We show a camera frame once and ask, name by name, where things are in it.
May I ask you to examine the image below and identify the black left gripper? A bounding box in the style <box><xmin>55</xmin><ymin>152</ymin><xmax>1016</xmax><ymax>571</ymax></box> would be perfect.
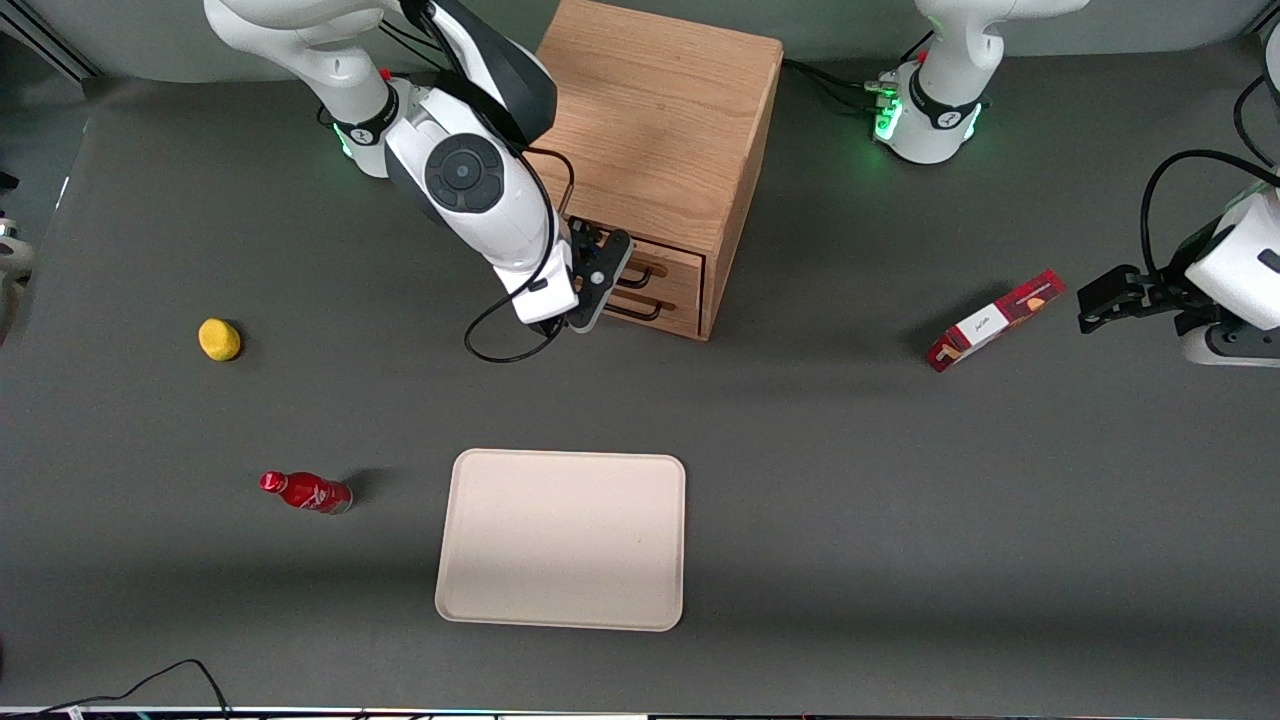
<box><xmin>1077</xmin><ymin>262</ymin><xmax>1226</xmax><ymax>337</ymax></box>

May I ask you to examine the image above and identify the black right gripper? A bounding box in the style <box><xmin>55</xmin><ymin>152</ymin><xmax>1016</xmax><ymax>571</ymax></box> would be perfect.
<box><xmin>565</xmin><ymin>224</ymin><xmax>637</xmax><ymax>335</ymax></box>

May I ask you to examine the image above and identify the wooden drawer with black handle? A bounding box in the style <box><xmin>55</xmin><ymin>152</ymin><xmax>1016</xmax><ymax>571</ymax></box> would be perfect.
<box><xmin>570</xmin><ymin>225</ymin><xmax>707</xmax><ymax>296</ymax></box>
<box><xmin>600</xmin><ymin>285</ymin><xmax>706</xmax><ymax>341</ymax></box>

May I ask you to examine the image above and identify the wooden drawer cabinet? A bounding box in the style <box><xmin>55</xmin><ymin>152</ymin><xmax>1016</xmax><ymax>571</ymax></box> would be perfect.
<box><xmin>530</xmin><ymin>0</ymin><xmax>784</xmax><ymax>343</ymax></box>

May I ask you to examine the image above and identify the red plaid shortbread box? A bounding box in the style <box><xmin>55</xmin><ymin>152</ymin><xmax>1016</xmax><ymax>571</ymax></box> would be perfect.
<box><xmin>925</xmin><ymin>268</ymin><xmax>1067</xmax><ymax>374</ymax></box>

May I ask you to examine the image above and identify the cream plastic tray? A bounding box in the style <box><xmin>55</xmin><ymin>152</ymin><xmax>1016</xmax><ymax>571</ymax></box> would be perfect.
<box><xmin>435</xmin><ymin>448</ymin><xmax>687</xmax><ymax>633</ymax></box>

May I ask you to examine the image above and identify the red soda bottle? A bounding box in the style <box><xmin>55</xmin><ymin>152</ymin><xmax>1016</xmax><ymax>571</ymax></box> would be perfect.
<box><xmin>259</xmin><ymin>471</ymin><xmax>354</xmax><ymax>516</ymax></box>

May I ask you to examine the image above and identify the yellow lemon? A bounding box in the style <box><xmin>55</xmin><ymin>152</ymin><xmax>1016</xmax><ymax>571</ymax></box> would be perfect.
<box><xmin>198</xmin><ymin>318</ymin><xmax>243</xmax><ymax>362</ymax></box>

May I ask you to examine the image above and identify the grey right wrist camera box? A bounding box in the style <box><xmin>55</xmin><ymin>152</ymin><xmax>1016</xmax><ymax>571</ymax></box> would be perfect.
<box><xmin>588</xmin><ymin>255</ymin><xmax>635</xmax><ymax>334</ymax></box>

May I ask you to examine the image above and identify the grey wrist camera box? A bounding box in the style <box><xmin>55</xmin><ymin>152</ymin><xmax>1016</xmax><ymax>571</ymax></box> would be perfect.
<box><xmin>588</xmin><ymin>255</ymin><xmax>635</xmax><ymax>334</ymax></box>
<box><xmin>1180</xmin><ymin>322</ymin><xmax>1280</xmax><ymax>368</ymax></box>

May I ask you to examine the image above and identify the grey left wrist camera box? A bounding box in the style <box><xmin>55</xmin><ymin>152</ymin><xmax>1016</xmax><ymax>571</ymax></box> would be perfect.
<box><xmin>1180</xmin><ymin>322</ymin><xmax>1280</xmax><ymax>368</ymax></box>

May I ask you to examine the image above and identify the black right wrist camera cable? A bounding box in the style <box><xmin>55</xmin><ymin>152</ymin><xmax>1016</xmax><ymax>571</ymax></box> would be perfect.
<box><xmin>463</xmin><ymin>150</ymin><xmax>578</xmax><ymax>364</ymax></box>

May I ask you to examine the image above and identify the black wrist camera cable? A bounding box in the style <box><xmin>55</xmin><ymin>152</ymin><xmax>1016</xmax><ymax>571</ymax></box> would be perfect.
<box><xmin>463</xmin><ymin>150</ymin><xmax>578</xmax><ymax>364</ymax></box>
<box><xmin>1140</xmin><ymin>148</ymin><xmax>1280</xmax><ymax>286</ymax></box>

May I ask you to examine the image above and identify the black left wrist camera cable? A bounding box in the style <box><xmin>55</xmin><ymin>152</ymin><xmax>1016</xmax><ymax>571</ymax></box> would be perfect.
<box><xmin>1140</xmin><ymin>148</ymin><xmax>1280</xmax><ymax>286</ymax></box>

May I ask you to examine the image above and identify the black looped cable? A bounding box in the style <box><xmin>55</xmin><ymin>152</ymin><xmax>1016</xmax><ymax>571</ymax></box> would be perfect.
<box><xmin>1233</xmin><ymin>75</ymin><xmax>1280</xmax><ymax>169</ymax></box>

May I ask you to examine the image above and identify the black left arm base cable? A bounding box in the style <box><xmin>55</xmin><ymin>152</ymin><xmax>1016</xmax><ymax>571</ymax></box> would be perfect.
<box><xmin>783</xmin><ymin>58</ymin><xmax>886</xmax><ymax>116</ymax></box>

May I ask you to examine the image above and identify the black arm base cable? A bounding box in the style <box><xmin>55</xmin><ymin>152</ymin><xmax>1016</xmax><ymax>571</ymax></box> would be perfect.
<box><xmin>783</xmin><ymin>58</ymin><xmax>886</xmax><ymax>116</ymax></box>
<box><xmin>378</xmin><ymin>15</ymin><xmax>446</xmax><ymax>76</ymax></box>

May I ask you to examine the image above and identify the black right arm base cable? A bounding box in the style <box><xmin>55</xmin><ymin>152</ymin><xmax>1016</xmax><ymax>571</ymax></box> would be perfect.
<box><xmin>378</xmin><ymin>15</ymin><xmax>446</xmax><ymax>76</ymax></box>

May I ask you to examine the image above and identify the grey aluminium frame bar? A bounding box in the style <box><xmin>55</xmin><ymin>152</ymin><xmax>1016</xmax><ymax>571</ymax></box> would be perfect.
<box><xmin>0</xmin><ymin>0</ymin><xmax>101</xmax><ymax>81</ymax></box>

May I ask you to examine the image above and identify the thin black cable on table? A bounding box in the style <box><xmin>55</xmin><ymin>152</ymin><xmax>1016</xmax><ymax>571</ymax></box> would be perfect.
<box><xmin>0</xmin><ymin>658</ymin><xmax>233</xmax><ymax>719</ymax></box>

